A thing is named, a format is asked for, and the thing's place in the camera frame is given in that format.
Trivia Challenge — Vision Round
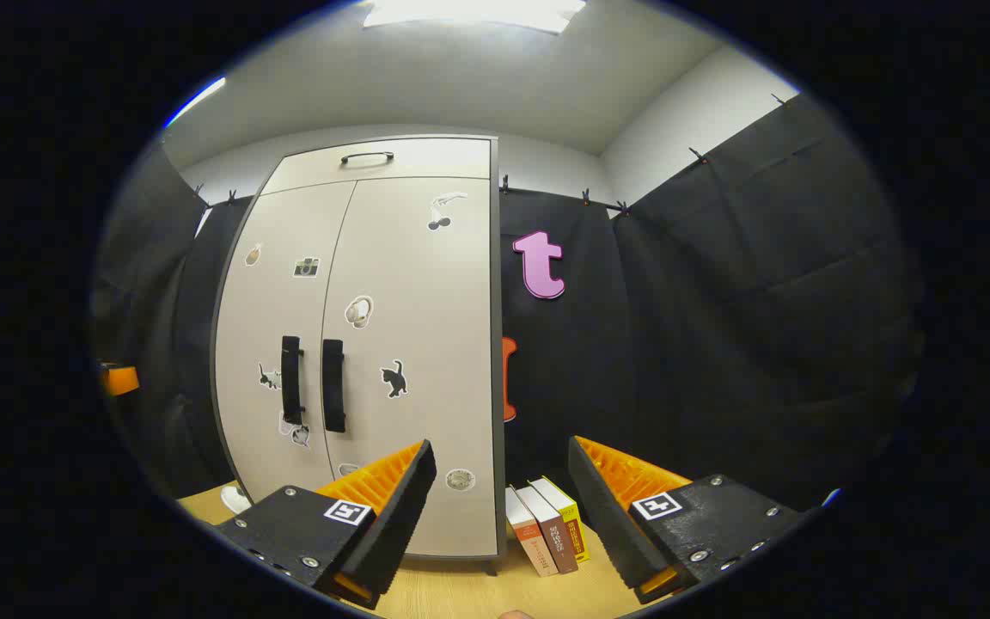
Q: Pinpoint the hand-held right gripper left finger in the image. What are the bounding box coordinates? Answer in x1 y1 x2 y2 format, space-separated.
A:
216 439 437 611

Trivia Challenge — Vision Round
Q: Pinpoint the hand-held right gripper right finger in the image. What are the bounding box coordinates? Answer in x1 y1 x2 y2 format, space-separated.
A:
567 435 807 606

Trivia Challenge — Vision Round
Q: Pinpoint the camera-sticker white cabinet door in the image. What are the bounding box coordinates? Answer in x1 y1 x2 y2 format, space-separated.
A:
214 181 357 504

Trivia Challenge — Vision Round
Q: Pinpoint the black door handle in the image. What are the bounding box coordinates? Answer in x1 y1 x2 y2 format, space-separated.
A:
321 339 347 433
280 335 305 426

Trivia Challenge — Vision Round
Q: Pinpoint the white double-door shoe cabinet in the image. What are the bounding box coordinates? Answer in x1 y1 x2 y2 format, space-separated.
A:
210 135 509 575

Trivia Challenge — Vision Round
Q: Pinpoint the cat-sticker white cabinet door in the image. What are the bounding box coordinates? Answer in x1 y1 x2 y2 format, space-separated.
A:
321 177 498 558

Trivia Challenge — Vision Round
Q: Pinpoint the white cabinet drawer front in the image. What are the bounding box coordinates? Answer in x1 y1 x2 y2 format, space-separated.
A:
261 138 492 195

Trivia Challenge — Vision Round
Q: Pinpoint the brown book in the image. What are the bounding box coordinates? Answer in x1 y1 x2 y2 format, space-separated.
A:
516 484 579 574

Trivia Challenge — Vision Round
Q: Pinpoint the salmon book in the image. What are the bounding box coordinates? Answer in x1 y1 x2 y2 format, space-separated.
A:
505 487 559 578

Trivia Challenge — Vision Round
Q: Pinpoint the black backdrop cloth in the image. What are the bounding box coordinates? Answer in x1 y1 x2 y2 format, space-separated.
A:
91 90 926 517

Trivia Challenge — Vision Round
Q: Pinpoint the narrow ceiling light strip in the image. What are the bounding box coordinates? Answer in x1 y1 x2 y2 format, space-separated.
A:
164 77 227 128

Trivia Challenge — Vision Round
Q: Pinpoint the rectangular ceiling light panel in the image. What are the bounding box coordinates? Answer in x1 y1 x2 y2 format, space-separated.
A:
363 0 586 35

